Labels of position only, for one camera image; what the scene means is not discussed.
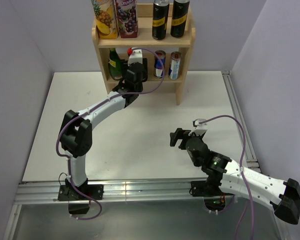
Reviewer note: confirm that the silver blue energy can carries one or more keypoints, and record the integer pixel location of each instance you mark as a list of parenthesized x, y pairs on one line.
[(159, 63)]

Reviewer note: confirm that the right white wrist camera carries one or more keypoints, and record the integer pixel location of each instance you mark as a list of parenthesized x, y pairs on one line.
[(200, 127)]

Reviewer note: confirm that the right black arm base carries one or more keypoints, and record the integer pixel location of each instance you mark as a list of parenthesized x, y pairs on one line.
[(214, 199)]

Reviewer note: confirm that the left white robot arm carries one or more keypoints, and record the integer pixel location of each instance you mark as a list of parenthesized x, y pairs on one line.
[(76, 133)]

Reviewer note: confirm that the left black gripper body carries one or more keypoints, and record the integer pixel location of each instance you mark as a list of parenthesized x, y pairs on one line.
[(139, 88)]

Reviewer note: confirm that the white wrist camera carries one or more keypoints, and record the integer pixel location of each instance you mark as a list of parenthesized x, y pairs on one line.
[(135, 56), (200, 127)]

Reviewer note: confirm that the green glass bottle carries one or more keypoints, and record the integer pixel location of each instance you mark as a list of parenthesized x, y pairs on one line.
[(114, 65)]

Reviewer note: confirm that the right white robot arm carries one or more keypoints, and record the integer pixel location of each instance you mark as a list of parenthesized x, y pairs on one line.
[(226, 176)]

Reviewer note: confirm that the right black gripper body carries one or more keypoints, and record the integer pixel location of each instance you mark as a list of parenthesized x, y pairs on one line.
[(196, 163)]

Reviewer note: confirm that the black yellow tonic can front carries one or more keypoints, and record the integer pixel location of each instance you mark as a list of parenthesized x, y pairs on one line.
[(160, 14)]

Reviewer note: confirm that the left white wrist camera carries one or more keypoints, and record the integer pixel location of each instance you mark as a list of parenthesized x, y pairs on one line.
[(135, 56)]

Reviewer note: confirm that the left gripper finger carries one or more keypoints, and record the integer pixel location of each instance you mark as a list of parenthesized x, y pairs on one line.
[(124, 67), (145, 69)]

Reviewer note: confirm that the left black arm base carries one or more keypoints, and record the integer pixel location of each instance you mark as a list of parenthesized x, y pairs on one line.
[(68, 194)]

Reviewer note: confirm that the aluminium rail frame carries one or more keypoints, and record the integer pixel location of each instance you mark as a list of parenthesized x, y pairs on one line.
[(146, 181)]

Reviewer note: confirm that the black yellow tonic can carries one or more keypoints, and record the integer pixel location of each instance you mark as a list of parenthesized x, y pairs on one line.
[(179, 17), (160, 14)]

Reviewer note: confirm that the pineapple juice carton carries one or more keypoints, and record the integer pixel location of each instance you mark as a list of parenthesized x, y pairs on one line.
[(106, 22)]

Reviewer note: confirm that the grape juice carton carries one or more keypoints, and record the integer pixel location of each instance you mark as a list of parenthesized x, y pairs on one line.
[(127, 18)]

